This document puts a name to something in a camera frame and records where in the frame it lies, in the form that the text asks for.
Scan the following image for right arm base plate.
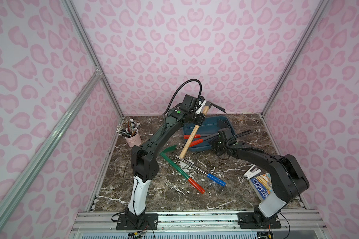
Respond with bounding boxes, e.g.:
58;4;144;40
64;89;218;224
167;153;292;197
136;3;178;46
237;211;282;230

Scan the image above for left aluminium frame strut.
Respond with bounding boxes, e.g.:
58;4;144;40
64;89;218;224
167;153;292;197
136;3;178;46
0;72;102;233

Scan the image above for green handled garden tool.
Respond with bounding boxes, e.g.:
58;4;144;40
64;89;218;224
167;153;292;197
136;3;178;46
160;145;205;194

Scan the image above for teal plastic storage box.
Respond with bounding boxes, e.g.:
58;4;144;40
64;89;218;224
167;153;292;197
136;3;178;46
188;116;236;152

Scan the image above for pens bundle in cup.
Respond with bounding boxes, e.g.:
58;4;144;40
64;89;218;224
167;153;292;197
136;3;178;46
116;118;141;138

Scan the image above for wooden handled tool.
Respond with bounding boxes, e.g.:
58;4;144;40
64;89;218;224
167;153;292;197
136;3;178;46
179;101;226;159

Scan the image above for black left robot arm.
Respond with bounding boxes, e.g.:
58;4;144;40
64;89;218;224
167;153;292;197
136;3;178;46
125;95;210;219

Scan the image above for aluminium front rail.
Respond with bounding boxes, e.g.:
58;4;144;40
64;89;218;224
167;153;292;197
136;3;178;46
68;209;331;239

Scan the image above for blue handled metal tool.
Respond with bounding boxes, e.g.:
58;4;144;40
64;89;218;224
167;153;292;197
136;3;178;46
175;155;226;187

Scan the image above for pink pen cup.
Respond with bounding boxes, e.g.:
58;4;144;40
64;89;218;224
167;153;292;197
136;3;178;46
125;132;142;147

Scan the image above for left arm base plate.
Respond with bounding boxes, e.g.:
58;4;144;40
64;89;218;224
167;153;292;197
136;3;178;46
116;213;159;231

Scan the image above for blue printed booklet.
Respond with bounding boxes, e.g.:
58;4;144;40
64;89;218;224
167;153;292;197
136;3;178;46
244;165;273;201

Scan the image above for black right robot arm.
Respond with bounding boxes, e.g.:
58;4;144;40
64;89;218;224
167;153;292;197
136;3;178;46
211;129;310;224

